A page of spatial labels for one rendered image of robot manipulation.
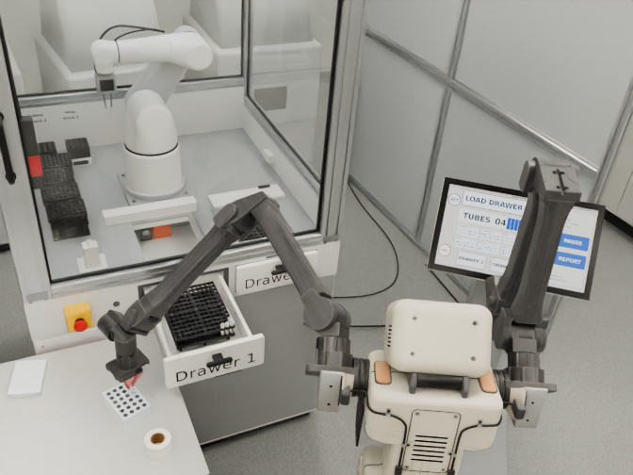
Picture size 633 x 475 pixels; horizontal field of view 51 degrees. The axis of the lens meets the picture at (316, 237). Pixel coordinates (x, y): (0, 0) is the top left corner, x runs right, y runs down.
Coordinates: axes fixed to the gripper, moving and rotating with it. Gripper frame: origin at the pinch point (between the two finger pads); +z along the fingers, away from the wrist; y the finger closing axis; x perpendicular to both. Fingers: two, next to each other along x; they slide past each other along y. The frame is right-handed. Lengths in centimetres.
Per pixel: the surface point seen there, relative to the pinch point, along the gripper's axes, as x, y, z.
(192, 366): 10.9, -13.7, -7.6
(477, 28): -45, -215, -53
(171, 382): 9.0, -8.1, -3.3
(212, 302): -6.0, -33.2, -8.9
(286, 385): -4, -69, 53
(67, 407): -7.9, 15.2, 5.6
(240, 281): -10.7, -48.2, -6.5
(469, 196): 28, -112, -37
